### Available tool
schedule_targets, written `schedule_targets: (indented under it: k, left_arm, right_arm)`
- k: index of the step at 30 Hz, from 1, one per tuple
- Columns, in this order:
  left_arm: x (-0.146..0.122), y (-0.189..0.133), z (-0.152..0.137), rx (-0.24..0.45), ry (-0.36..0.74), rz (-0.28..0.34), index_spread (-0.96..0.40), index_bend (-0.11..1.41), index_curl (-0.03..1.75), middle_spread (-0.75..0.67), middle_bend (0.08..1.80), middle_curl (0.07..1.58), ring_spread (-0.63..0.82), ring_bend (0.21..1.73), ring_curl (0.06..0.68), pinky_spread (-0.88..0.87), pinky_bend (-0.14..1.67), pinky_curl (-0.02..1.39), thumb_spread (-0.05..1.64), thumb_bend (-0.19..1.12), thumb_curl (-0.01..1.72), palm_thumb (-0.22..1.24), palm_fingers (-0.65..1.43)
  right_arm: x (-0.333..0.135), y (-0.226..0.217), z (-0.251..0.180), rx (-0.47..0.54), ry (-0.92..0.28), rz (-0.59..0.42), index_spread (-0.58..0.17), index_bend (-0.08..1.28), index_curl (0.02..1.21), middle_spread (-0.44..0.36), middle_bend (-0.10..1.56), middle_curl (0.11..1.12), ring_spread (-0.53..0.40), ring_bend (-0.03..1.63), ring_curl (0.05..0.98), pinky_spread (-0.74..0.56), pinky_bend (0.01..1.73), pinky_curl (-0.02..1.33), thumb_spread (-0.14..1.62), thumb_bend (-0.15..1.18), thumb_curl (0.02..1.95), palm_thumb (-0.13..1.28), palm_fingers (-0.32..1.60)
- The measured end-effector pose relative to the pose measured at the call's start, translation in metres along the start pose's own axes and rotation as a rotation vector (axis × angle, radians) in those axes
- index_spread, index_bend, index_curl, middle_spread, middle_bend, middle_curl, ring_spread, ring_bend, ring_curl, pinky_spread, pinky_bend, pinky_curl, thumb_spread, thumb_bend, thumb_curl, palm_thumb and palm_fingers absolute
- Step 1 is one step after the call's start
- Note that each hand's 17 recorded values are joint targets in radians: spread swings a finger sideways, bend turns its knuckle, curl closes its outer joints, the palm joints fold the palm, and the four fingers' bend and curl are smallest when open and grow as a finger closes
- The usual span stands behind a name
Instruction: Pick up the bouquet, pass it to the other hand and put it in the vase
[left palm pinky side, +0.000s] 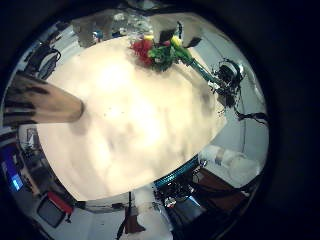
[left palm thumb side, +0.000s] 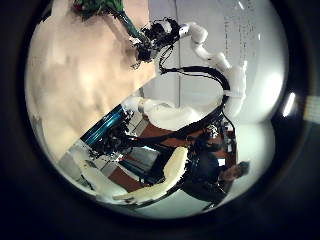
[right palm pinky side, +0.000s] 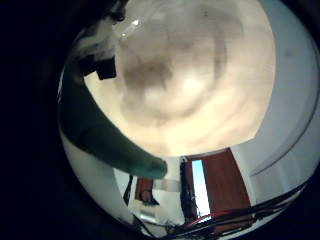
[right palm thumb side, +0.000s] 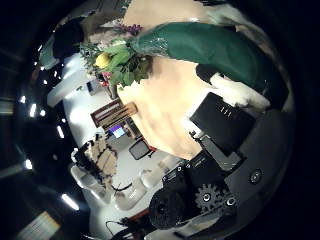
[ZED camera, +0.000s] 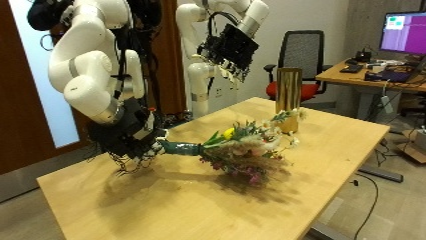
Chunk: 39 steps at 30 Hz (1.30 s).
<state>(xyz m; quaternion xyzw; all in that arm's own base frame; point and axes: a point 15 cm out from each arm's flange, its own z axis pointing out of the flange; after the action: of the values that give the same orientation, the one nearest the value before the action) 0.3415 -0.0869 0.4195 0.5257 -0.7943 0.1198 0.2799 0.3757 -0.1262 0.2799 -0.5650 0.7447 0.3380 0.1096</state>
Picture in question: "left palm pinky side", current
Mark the gold cylindrical vase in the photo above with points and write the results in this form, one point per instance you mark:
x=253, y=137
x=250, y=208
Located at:
x=43, y=101

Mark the computer monitor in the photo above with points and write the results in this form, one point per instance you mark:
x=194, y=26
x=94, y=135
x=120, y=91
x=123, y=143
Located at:
x=11, y=170

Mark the black mesh chair red seat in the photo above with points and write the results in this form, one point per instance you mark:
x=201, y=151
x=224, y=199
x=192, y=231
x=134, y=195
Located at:
x=53, y=206

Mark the flower bouquet with green wrap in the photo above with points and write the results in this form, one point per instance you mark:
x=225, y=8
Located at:
x=160, y=53

